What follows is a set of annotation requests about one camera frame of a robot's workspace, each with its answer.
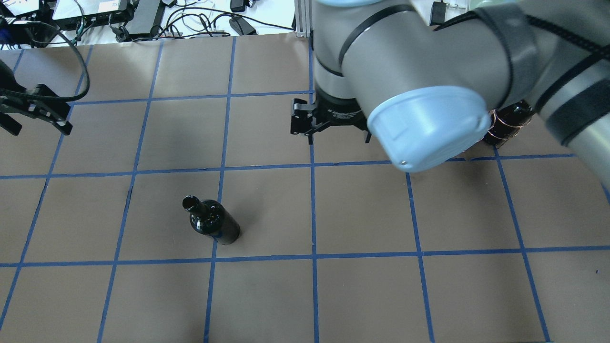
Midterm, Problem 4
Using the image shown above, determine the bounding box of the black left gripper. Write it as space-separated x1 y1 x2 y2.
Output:
0 61 73 135

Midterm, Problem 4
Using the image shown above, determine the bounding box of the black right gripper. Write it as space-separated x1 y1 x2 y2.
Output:
291 91 372 145

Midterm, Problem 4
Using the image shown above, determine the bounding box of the dark wine bottle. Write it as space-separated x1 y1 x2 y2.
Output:
182 195 241 245

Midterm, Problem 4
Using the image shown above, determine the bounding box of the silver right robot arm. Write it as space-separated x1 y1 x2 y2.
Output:
290 0 609 185

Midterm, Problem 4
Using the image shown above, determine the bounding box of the dark bottle in basket rear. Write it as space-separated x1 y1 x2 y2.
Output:
482 100 534 148

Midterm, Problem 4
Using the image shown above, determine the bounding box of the black power adapter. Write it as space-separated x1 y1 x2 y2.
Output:
228 16 258 36

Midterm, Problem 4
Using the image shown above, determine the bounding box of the black braided left cable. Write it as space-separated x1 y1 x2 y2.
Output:
0 14 91 102

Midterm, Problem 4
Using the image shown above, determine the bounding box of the aluminium frame post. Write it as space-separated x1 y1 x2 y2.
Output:
294 0 313 38

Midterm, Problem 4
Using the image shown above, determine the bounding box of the copper wire wine basket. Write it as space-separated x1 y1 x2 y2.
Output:
459 101 535 161

